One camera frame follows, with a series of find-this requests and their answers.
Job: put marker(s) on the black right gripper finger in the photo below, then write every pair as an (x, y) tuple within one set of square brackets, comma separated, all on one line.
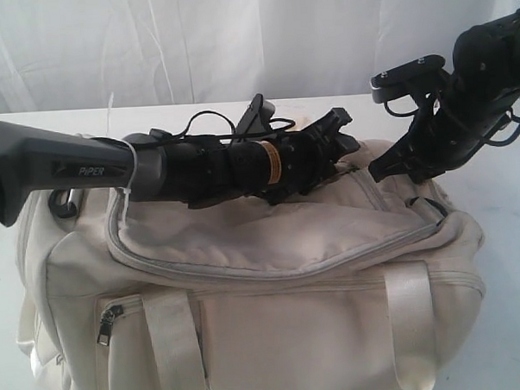
[(400, 159), (421, 172)]

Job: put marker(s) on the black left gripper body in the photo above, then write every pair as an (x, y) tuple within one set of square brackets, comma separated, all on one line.
[(308, 150)]

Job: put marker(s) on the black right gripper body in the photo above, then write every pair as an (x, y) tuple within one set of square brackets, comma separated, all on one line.
[(471, 110)]

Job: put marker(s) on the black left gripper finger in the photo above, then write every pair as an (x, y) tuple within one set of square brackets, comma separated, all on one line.
[(343, 145), (297, 183)]

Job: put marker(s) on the cream duffel bag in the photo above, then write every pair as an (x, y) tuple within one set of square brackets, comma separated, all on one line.
[(360, 285)]

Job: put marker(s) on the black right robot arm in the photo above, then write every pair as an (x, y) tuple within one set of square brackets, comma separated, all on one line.
[(492, 48)]

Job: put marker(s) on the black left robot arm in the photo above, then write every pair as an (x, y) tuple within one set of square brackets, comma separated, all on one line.
[(197, 170)]

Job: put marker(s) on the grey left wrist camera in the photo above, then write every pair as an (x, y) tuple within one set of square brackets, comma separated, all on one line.
[(256, 120)]

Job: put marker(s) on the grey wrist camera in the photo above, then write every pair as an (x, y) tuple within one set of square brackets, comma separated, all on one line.
[(417, 77), (256, 120)]

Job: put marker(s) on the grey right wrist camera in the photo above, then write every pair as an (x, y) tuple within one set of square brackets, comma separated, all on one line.
[(417, 77)]

